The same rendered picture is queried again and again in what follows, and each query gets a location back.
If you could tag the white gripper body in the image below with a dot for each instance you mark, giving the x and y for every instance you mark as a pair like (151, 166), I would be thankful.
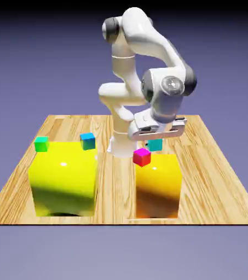
(156, 133)

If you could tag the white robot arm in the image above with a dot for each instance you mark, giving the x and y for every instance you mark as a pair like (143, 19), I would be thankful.
(136, 39)

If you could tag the small teal cube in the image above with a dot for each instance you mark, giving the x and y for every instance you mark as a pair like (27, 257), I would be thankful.
(155, 144)

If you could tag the small magenta cube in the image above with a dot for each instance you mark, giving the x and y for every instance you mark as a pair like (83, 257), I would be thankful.
(141, 157)

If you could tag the small blue cube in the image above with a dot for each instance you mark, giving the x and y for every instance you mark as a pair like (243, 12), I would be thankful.
(87, 141)

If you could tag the small green cube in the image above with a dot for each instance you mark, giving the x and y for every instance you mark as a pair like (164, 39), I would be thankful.
(41, 144)

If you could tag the large orange box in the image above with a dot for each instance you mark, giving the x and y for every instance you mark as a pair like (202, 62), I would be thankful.
(158, 183)

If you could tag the large yellow box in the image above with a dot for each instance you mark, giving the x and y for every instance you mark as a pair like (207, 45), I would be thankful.
(64, 175)

